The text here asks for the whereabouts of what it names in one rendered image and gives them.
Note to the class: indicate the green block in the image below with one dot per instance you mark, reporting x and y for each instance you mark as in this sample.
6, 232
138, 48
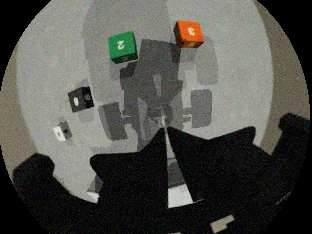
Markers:
122, 48

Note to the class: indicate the orange block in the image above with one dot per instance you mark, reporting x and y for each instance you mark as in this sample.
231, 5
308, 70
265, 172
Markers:
188, 34

